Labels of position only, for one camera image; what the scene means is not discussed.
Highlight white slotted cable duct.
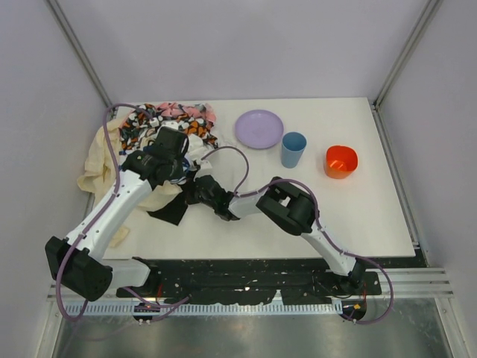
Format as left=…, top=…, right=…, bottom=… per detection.
left=84, top=300, right=342, bottom=316

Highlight pink patterned cloth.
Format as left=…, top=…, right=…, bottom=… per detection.
left=137, top=102, right=217, bottom=124

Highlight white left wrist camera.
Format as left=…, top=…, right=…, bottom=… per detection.
left=149, top=117, right=180, bottom=131

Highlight black orange patterned cloth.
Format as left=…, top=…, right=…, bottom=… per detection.
left=119, top=110, right=218, bottom=153

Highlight blue plastic cup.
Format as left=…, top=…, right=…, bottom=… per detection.
left=280, top=132, right=307, bottom=169

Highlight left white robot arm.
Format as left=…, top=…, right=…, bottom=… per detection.
left=45, top=127, right=189, bottom=301

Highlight purple plastic plate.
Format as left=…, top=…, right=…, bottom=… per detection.
left=234, top=110, right=284, bottom=149

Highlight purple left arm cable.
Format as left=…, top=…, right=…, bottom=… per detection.
left=55, top=102, right=193, bottom=322

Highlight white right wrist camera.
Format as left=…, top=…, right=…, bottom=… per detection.
left=195, top=159, right=212, bottom=178

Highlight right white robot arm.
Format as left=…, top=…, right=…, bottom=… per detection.
left=186, top=175, right=366, bottom=293

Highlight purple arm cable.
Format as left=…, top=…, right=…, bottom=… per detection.
left=200, top=146, right=395, bottom=326
left=55, top=102, right=193, bottom=322

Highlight cream yellow cloth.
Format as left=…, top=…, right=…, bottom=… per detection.
left=77, top=121, right=186, bottom=249

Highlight orange plastic cup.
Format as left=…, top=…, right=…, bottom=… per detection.
left=324, top=145, right=358, bottom=180

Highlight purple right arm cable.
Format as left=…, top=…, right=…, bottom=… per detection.
left=200, top=146, right=395, bottom=326

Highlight aluminium frame post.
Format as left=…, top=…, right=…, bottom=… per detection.
left=45, top=0, right=113, bottom=107
left=371, top=0, right=444, bottom=111

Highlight aluminium front rail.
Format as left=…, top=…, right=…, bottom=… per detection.
left=46, top=268, right=455, bottom=303

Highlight left aluminium frame post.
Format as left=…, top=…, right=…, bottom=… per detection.
left=45, top=0, right=113, bottom=107

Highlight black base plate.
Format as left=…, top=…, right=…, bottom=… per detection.
left=116, top=259, right=382, bottom=306

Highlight white thread scrap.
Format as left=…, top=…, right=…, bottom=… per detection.
left=216, top=131, right=242, bottom=148

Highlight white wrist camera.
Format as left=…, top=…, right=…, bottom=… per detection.
left=195, top=159, right=212, bottom=178
left=149, top=117, right=180, bottom=131

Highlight right aluminium frame post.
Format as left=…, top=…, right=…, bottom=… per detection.
left=371, top=0, right=444, bottom=111

